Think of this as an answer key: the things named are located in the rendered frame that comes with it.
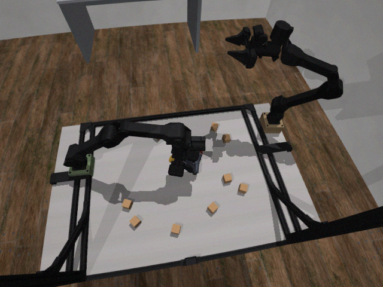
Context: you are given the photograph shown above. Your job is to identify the black hose nozzle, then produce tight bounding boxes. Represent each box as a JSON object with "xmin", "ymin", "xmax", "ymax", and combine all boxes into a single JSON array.
[{"xmin": 169, "ymin": 151, "xmax": 203, "ymax": 175}]

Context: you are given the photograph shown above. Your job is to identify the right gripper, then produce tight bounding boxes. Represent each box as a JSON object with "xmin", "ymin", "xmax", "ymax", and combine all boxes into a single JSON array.
[{"xmin": 225, "ymin": 27, "xmax": 268, "ymax": 69}]

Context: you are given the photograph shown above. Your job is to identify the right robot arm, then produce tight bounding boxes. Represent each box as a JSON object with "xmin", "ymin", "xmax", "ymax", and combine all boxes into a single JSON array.
[{"xmin": 252, "ymin": 20, "xmax": 343, "ymax": 124}]

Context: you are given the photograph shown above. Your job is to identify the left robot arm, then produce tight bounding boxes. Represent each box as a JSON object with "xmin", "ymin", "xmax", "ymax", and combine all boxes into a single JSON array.
[{"xmin": 63, "ymin": 120, "xmax": 205, "ymax": 171}]

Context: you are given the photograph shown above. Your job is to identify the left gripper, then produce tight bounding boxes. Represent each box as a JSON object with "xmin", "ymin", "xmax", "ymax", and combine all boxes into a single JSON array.
[{"xmin": 168, "ymin": 149, "xmax": 186, "ymax": 177}]

